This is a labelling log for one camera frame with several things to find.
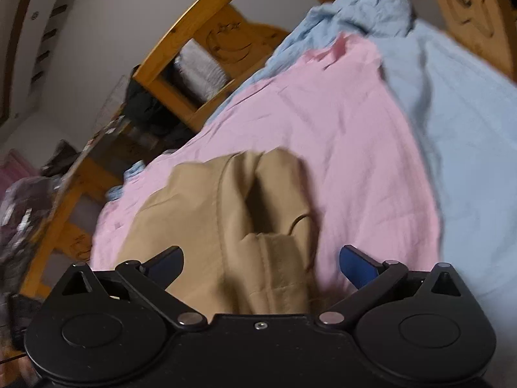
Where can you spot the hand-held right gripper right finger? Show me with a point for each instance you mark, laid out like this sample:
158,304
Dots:
355,264

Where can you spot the light blue bedsheet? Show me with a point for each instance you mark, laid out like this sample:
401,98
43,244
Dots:
472,149

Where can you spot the black jacket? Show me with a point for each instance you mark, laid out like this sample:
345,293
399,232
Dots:
149,105

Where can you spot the tan hoodie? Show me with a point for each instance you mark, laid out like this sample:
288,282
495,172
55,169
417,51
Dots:
210,218

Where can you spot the pink ribbed shirt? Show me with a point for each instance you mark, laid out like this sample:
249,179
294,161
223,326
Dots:
323,129

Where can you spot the white ribbed garment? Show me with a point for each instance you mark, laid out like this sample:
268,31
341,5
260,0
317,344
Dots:
198,72

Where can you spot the light blue crumpled blanket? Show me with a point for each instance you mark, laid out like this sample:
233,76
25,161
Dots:
343,12

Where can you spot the dark cloth pile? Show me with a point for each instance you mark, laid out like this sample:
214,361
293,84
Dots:
24,226

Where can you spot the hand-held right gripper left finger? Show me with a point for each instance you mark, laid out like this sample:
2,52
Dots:
169,260

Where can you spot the wooden bed frame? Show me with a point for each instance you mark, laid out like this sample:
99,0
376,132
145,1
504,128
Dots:
262,36

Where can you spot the pink cloth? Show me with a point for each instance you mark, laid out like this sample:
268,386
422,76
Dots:
14,163

